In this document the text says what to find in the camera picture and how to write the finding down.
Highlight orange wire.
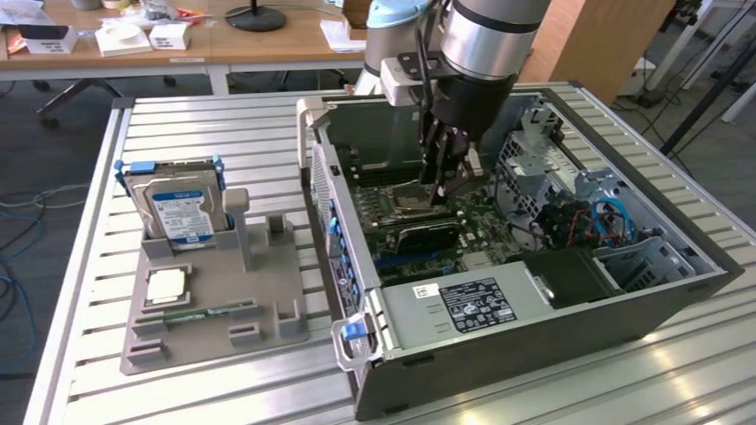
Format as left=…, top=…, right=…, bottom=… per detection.
left=564, top=210, right=585, bottom=248

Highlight black NVIDIA graphics card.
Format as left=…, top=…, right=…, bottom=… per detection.
left=377, top=219, right=465, bottom=258

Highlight green RAM stick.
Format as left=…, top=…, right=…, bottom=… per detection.
left=159, top=303, right=256, bottom=322

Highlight beige case handle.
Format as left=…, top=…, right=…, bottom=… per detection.
left=295, top=97, right=331, bottom=170

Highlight wooden office desk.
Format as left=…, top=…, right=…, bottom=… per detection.
left=209, top=0, right=533, bottom=97
left=0, top=0, right=213, bottom=97

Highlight tall wooden cabinet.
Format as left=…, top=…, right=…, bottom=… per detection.
left=519, top=0, right=679, bottom=107

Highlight silver CPU chip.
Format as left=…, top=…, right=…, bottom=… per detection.
left=145, top=272, right=185, bottom=305

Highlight black power supply label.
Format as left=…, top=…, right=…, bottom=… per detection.
left=440, top=277, right=520, bottom=334

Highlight perforated metal drive cage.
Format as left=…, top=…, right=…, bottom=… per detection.
left=495, top=99, right=592, bottom=222

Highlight blue disk wire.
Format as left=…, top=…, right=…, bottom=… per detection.
left=589, top=197, right=637, bottom=248

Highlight black wire bundle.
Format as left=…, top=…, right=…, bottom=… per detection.
left=533, top=201, right=592, bottom=251

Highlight black chair base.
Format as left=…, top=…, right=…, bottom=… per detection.
left=35, top=79, right=124, bottom=129

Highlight stack of white papers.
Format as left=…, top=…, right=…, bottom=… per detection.
left=317, top=19, right=368, bottom=54

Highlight white box with black print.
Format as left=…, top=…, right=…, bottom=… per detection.
left=25, top=26, right=77, bottom=55

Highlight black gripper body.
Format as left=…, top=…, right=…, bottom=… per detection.
left=433, top=74, right=512, bottom=134

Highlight blue card retainer bar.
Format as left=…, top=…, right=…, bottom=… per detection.
left=327, top=201, right=363, bottom=306

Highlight white boxes on desk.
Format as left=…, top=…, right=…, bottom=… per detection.
left=93, top=21, right=155, bottom=58

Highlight grey printed parts rack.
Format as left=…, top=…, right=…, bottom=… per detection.
left=119, top=188, right=312, bottom=376

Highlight open black PC case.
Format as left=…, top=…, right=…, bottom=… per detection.
left=295, top=87, right=747, bottom=422

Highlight CPU socket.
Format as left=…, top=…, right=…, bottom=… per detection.
left=383, top=182, right=437, bottom=214

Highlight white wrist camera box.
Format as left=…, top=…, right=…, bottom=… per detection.
left=380, top=56, right=441, bottom=108

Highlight blue floor cable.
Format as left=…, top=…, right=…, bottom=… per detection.
left=0, top=207, right=43, bottom=377

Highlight black camera cable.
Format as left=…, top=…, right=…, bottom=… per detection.
left=412, top=0, right=451, bottom=117

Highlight black device on box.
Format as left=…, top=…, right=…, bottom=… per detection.
left=16, top=24, right=71, bottom=41

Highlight grey power supply unit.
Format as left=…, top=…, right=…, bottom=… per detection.
left=377, top=259, right=560, bottom=353

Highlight small white carton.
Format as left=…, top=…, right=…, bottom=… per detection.
left=148, top=21, right=192, bottom=50

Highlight hard disk in blue caddy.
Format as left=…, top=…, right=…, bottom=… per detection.
left=111, top=154, right=229, bottom=244

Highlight translucent case handle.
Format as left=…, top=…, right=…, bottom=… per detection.
left=329, top=312, right=383, bottom=372

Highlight black round lamp base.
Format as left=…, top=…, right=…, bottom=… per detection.
left=223, top=0, right=288, bottom=33

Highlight green motherboard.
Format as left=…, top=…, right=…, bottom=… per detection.
left=347, top=154, right=531, bottom=288

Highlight brown cardboard box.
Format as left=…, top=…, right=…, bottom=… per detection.
left=341, top=0, right=371, bottom=30

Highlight white post with red mark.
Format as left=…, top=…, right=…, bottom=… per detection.
left=628, top=57, right=657, bottom=107

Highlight metal disk bay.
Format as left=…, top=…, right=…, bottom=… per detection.
left=592, top=236, right=699, bottom=294

